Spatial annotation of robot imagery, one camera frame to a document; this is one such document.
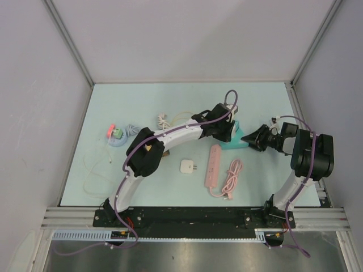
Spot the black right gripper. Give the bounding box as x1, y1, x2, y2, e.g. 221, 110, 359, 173
242, 124, 281, 151

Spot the teal power strip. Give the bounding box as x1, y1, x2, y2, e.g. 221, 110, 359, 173
220, 125, 249, 150

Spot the pink power strip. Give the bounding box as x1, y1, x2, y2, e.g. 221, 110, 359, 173
205, 144, 222, 189

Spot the white charger plug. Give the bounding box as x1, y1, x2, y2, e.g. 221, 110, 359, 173
180, 159, 197, 174

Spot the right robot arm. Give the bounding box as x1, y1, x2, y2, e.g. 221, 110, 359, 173
241, 122, 334, 228

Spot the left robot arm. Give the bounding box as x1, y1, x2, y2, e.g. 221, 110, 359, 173
103, 103, 238, 227

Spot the blue round socket base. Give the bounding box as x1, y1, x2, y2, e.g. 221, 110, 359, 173
108, 135, 128, 147

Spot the red pink plug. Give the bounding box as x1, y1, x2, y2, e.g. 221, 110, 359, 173
106, 124, 116, 139

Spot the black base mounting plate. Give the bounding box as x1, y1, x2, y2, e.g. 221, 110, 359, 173
92, 207, 296, 229

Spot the green small adapter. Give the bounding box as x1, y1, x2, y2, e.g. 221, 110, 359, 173
112, 128, 124, 139

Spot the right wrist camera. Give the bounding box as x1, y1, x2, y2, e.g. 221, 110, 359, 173
270, 116, 281, 126

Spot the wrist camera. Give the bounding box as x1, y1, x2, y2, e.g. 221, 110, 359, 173
270, 116, 281, 126
226, 104, 238, 115

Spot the pink coiled power cord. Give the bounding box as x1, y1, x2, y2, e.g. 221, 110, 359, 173
209, 158, 244, 201

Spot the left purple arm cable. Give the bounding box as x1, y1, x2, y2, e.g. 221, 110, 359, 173
52, 89, 239, 256

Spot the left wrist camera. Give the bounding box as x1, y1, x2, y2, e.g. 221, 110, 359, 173
226, 104, 238, 115

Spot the thin yellow cable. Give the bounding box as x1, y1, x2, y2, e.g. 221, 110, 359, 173
82, 110, 197, 198

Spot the white coiled cable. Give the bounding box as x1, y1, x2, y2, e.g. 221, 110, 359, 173
156, 113, 171, 132

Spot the blue cable duct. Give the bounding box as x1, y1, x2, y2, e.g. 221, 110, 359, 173
52, 229, 284, 244

